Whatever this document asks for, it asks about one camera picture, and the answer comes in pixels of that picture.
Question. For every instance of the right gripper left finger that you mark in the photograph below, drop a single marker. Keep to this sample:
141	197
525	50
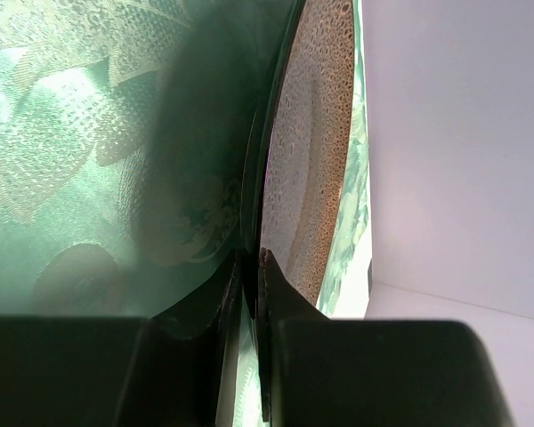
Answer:
178	368

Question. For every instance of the brown ceramic plate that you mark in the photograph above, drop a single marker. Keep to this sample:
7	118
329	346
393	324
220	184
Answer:
294	171

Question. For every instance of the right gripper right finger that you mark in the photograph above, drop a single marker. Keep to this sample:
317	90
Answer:
318	371

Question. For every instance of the green satin cloth napkin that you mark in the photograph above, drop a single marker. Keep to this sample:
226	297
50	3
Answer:
124	133

